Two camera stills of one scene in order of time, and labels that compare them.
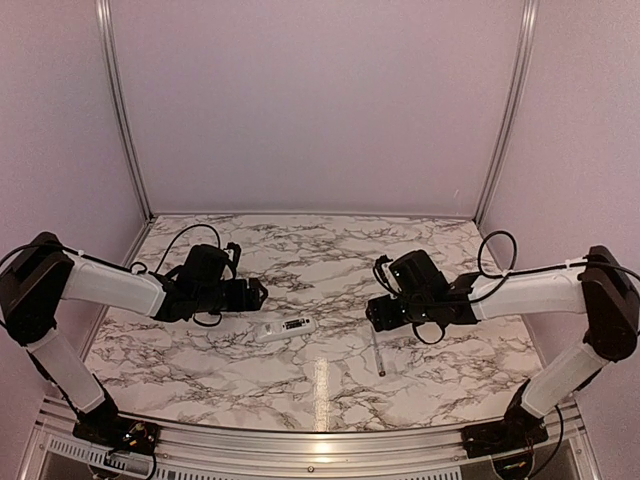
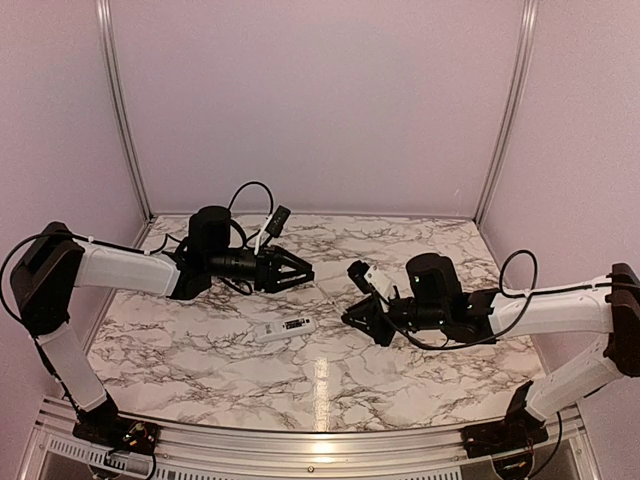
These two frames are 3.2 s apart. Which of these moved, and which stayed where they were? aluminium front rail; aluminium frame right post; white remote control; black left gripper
Moved: black left gripper
Stayed: aluminium frame right post; white remote control; aluminium front rail
